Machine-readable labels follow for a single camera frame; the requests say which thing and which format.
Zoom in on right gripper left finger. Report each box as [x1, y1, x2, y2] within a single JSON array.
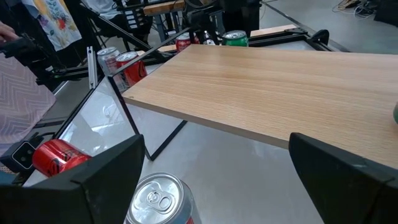
[[0, 134, 146, 224]]

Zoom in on red Coca-Cola can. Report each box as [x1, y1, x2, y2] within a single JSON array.
[[175, 32, 200, 53], [115, 51, 149, 88], [32, 139, 93, 178]]

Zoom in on black leader arm handle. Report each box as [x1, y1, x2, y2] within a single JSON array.
[[0, 32, 60, 78]]

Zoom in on person's hand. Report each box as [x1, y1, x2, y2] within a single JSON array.
[[0, 21, 19, 43]]

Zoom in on silver aluminium extrusion bar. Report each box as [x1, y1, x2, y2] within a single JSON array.
[[86, 45, 98, 90]]

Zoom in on small black camera box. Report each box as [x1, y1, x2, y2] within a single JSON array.
[[8, 140, 37, 174]]

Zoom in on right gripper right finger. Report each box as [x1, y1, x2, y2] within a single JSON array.
[[288, 132, 398, 224]]

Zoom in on light wooden board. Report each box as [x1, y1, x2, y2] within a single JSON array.
[[107, 26, 398, 170]]

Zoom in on wooden table side board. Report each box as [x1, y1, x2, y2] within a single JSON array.
[[157, 24, 298, 53]]

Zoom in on chevron pattern cloth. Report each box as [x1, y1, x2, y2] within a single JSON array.
[[0, 52, 57, 153]]

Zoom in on floral print cloth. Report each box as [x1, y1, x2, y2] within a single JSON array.
[[21, 0, 82, 52]]

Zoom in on silver Diet Coke can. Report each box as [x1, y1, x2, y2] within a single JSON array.
[[124, 172, 203, 224], [96, 46, 127, 91]]

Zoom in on black table frame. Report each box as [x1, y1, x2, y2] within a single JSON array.
[[23, 29, 331, 187]]

